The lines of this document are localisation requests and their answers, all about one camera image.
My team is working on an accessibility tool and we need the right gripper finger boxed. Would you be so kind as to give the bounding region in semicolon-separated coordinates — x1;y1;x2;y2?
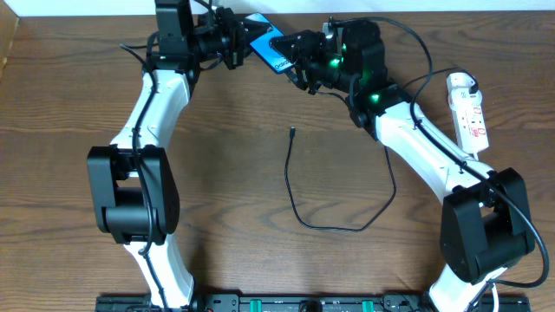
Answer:
271;30;323;65
284;69;308;90

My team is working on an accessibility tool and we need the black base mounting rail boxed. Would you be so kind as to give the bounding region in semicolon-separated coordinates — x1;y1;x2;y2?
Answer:
93;293;532;312

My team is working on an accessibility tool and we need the white USB wall charger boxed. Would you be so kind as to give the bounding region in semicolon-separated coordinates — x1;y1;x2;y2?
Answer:
447;72;482;111

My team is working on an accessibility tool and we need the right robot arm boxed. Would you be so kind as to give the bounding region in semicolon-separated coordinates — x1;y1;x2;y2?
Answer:
269;17;545;311

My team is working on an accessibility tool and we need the black USB charging cable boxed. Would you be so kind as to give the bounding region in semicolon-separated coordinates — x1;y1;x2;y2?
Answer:
284;67;480;233

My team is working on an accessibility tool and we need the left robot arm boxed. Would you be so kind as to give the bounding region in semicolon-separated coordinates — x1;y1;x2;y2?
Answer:
87;1;274;311

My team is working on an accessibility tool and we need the blue Galaxy smartphone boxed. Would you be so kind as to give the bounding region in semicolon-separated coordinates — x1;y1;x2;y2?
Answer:
246;13;292;75

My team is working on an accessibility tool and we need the white power strip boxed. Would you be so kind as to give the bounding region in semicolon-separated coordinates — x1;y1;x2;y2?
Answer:
448;89;489;156

